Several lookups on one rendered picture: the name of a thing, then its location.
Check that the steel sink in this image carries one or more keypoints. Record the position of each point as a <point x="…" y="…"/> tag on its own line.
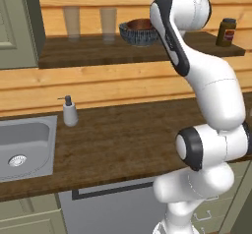
<point x="26" y="146"/>

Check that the grey dishwasher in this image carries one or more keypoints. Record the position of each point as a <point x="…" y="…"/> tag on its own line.
<point x="111" y="211"/>

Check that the dark blue bowl brown inside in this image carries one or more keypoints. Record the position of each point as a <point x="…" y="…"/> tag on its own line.
<point x="138" y="34"/>

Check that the grey-green base cabinet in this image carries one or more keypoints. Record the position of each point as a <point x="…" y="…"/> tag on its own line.
<point x="29" y="216"/>

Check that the clear drinking glass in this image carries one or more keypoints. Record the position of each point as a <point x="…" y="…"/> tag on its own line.
<point x="72" y="21"/>
<point x="108" y="21"/>

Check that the white soap dispenser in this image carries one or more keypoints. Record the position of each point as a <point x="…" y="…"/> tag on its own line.
<point x="70" y="113"/>

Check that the dark wooden shelf board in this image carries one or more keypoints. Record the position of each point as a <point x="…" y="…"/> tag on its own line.
<point x="98" y="52"/>

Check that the grey-green drawer unit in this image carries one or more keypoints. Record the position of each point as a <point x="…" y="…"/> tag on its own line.
<point x="229" y="205"/>

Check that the brown jar red label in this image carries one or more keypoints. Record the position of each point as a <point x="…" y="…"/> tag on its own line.
<point x="226" y="33"/>

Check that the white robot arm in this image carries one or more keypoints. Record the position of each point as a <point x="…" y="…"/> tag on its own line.
<point x="213" y="93"/>

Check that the grey-green cabinet door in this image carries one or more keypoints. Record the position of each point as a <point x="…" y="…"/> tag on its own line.
<point x="16" y="25"/>

